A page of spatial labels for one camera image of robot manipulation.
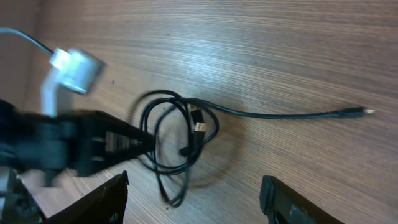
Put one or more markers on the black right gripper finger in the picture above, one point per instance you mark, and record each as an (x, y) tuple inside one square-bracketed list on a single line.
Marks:
[(283, 205)]

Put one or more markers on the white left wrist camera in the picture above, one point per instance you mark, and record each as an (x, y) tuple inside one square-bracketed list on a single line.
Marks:
[(72, 71)]

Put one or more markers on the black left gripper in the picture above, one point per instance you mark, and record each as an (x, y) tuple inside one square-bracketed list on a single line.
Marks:
[(32, 141)]

